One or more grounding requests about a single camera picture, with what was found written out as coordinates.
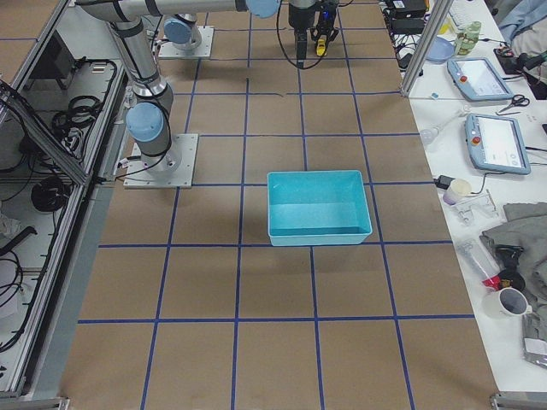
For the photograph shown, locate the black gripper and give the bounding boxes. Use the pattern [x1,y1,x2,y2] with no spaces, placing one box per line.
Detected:
[288,0,316,68]
[309,0,339,44]

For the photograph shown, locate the yellow beetle toy car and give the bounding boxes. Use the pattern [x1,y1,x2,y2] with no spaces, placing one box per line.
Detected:
[315,38,327,58]

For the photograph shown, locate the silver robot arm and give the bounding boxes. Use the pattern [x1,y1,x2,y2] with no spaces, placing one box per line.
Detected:
[76,1,281,172]
[163,1,339,55]

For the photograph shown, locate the light blue bowl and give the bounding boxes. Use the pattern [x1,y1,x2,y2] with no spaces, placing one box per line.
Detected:
[426,36,455,64]

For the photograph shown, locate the green glass jar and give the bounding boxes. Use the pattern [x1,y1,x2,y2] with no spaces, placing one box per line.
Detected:
[455,20,482,56]

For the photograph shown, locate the upper teach pendant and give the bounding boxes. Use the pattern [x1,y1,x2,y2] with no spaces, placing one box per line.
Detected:
[446,58,514,102]

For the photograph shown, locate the teach pendant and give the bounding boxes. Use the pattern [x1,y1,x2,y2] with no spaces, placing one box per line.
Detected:
[446,58,514,102]
[464,114,531,175]

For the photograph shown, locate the turquoise plastic bin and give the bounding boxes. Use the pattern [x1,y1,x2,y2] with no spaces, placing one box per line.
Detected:
[267,170,373,247]

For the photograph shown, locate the lower teach pendant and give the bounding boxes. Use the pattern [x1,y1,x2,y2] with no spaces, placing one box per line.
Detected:
[464,114,531,175]

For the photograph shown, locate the white paper cup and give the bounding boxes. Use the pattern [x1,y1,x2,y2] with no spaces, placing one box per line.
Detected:
[442,179,472,206]

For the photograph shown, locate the grey cloth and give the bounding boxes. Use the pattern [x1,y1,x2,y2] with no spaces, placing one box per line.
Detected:
[479,202,546,311]

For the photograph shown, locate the white mug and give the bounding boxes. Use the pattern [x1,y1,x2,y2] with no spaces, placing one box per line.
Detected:
[482,288,532,319]

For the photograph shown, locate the black corrugated cable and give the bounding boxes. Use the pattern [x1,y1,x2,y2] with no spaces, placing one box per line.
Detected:
[275,0,337,69]

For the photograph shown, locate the aluminium frame post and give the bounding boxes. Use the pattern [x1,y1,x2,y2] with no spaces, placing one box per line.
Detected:
[400,0,453,97]

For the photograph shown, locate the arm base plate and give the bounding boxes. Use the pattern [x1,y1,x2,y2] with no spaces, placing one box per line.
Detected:
[123,133,198,189]
[156,26,214,60]

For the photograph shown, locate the black handled scissors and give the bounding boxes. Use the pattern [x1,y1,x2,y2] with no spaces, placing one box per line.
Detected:
[496,94,530,115]

